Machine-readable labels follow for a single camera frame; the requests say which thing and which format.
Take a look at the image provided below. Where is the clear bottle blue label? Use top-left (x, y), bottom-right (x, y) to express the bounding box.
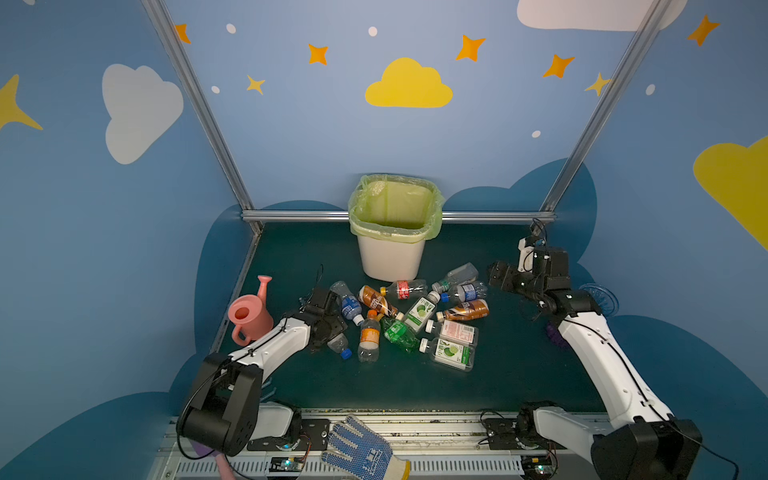
top-left (331, 281), bottom-right (364, 326)
top-left (440, 281), bottom-right (488, 304)

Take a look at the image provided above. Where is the clear bottle blue cap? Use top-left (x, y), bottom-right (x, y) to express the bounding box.
top-left (326, 333), bottom-right (352, 360)

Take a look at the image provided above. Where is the brown tea bottle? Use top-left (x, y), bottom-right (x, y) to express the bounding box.
top-left (436, 299), bottom-right (490, 322)

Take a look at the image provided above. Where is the brown coffee bottle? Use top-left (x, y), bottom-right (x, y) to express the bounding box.
top-left (358, 285), bottom-right (402, 319)

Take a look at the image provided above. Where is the clear bottle orange label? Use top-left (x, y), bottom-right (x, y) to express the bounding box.
top-left (357, 310), bottom-right (381, 363)

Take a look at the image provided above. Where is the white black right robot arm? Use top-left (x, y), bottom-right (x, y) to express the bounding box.
top-left (488, 243), bottom-right (702, 479)

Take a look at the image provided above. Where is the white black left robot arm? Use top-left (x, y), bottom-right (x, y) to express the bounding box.
top-left (176, 287), bottom-right (346, 456)

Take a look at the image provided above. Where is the white trash bin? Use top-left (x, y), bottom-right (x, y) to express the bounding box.
top-left (358, 236), bottom-right (425, 282)

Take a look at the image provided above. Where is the green bin liner bag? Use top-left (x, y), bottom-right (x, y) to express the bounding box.
top-left (348, 174), bottom-right (445, 243)

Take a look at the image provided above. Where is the clear bottle green cap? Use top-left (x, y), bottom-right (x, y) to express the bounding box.
top-left (431, 262), bottom-right (478, 293)

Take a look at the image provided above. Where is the pink watering can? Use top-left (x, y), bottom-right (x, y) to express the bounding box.
top-left (227, 275), bottom-right (274, 347)

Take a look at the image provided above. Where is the clear bottle pink label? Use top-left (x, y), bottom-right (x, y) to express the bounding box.
top-left (425, 320), bottom-right (479, 347)

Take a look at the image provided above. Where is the green plastic bottle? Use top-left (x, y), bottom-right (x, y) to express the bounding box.
top-left (379, 315), bottom-right (420, 352)

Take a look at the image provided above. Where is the clear bottle red label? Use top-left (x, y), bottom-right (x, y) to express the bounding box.
top-left (380, 279), bottom-right (429, 300)

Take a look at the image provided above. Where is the clear bottle green lime label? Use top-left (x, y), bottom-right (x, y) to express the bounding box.
top-left (419, 338), bottom-right (475, 372)

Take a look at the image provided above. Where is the blue dotted work glove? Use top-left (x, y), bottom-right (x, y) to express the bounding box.
top-left (321, 415), bottom-right (411, 480)

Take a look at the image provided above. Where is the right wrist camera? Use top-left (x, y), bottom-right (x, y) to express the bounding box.
top-left (517, 235), bottom-right (546, 273)

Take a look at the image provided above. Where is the aluminium frame rail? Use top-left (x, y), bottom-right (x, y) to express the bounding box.
top-left (241, 209), bottom-right (556, 224)

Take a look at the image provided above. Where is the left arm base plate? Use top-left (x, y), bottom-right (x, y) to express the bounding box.
top-left (246, 418), bottom-right (331, 452)

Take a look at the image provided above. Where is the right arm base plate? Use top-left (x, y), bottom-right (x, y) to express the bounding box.
top-left (481, 417), bottom-right (560, 450)

